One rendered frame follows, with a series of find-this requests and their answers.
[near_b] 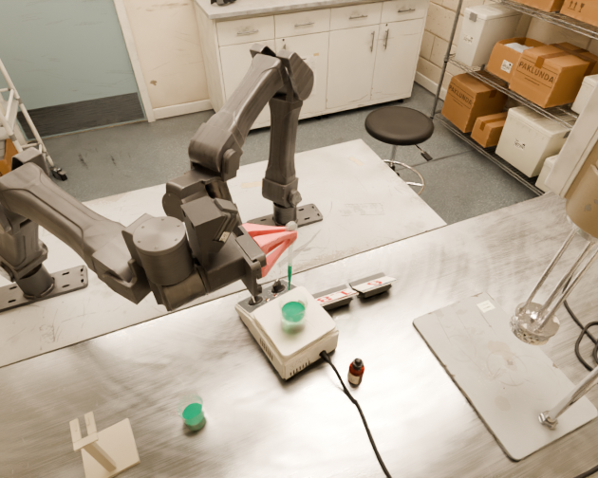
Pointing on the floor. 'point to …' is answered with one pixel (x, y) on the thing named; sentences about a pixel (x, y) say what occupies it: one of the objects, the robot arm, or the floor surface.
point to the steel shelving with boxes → (522, 80)
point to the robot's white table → (56, 315)
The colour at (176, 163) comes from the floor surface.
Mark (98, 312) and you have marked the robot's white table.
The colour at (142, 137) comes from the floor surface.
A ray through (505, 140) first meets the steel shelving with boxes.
